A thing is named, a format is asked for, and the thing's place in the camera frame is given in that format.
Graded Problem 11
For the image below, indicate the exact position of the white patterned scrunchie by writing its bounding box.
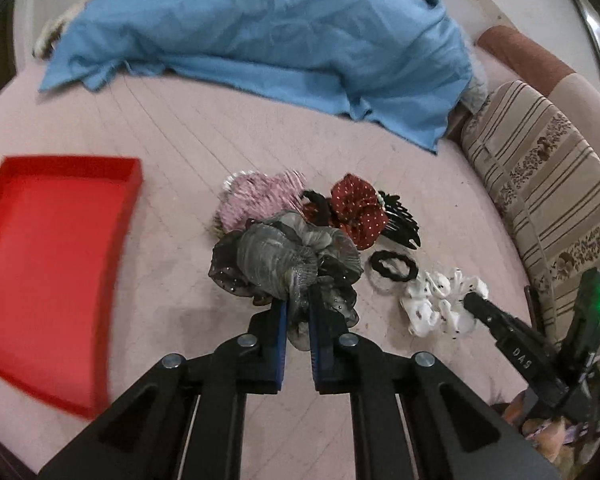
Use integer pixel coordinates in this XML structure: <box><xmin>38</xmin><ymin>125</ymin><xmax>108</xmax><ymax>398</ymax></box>
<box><xmin>400</xmin><ymin>268</ymin><xmax>489</xmax><ymax>339</ymax></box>

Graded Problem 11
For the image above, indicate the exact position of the black hair clip comb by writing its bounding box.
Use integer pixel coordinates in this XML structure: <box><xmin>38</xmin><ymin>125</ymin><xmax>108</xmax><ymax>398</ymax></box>
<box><xmin>378</xmin><ymin>191</ymin><xmax>422</xmax><ymax>250</ymax></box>

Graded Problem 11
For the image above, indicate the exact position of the grey chiffon scrunchie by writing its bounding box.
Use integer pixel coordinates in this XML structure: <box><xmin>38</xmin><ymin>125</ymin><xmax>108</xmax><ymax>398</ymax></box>
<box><xmin>208</xmin><ymin>210</ymin><xmax>363</xmax><ymax>351</ymax></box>

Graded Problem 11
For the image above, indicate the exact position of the red tray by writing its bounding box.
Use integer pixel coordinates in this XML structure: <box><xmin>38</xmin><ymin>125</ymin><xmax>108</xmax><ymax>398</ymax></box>
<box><xmin>0</xmin><ymin>155</ymin><xmax>143</xmax><ymax>418</ymax></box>

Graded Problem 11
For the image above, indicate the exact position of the blue bed sheet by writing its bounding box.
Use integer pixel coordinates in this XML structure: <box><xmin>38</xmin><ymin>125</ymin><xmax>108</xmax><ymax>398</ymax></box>
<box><xmin>41</xmin><ymin>0</ymin><xmax>474</xmax><ymax>151</ymax></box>

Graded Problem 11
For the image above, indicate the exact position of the brown bolster pillow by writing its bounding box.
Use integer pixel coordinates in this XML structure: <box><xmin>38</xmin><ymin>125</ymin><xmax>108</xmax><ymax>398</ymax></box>
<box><xmin>477</xmin><ymin>25</ymin><xmax>574</xmax><ymax>96</ymax></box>

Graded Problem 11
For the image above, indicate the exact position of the striped beige cushion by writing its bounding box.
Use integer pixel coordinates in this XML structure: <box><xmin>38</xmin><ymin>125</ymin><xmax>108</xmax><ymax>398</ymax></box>
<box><xmin>460</xmin><ymin>80</ymin><xmax>600</xmax><ymax>344</ymax></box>

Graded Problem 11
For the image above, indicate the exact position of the red polka dot scrunchie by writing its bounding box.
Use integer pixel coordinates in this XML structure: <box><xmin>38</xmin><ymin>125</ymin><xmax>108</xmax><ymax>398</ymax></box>
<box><xmin>301</xmin><ymin>174</ymin><xmax>388</xmax><ymax>250</ymax></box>

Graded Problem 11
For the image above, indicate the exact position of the floral blanket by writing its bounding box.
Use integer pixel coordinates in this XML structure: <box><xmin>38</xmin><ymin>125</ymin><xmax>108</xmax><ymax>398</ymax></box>
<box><xmin>32</xmin><ymin>0</ymin><xmax>91</xmax><ymax>60</ymax></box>

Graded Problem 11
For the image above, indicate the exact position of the pink plaid scrunchie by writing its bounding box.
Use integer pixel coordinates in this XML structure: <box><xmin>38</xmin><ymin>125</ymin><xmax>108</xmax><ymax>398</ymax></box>
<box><xmin>215</xmin><ymin>170</ymin><xmax>306</xmax><ymax>233</ymax></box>

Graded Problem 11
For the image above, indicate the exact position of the black hair tie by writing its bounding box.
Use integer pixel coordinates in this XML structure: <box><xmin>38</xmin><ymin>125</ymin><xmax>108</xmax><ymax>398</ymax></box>
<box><xmin>368</xmin><ymin>249</ymin><xmax>421</xmax><ymax>282</ymax></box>

